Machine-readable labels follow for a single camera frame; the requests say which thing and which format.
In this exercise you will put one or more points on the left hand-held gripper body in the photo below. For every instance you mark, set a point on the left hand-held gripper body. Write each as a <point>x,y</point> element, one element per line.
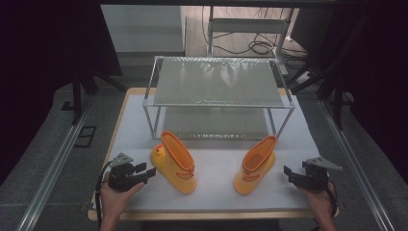
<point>122,176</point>

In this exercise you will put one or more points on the person's left hand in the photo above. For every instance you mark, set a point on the person's left hand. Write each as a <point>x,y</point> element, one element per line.
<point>112,202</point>

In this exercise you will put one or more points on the grey metal frame stand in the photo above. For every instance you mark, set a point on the grey metal frame stand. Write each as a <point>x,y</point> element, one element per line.
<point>247,25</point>

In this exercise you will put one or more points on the black tripod stand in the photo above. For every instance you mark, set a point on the black tripod stand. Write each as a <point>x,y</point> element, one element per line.
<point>336,96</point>
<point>77,99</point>

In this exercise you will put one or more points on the white table cover sheet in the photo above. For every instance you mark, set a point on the white table cover sheet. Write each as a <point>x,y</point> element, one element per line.
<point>211,199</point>

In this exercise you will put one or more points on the white power strip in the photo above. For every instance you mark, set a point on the white power strip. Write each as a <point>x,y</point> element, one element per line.
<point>304,76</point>

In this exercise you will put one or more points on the person's right hand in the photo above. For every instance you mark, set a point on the person's right hand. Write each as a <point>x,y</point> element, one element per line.
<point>322,203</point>

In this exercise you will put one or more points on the aluminium floor rail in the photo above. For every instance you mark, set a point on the aluminium floor rail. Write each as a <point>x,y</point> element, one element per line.
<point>54,166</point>
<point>356,166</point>

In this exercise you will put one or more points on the two-tier metal shoe rack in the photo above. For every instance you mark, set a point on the two-tier metal shoe rack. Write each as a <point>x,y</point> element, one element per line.
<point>218,83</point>

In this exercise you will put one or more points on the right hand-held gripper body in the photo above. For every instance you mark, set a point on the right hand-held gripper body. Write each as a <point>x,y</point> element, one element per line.
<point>316,179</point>

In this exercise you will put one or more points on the yellow duck-face rain boot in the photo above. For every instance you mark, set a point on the yellow duck-face rain boot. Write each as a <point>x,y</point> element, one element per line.
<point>174,174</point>

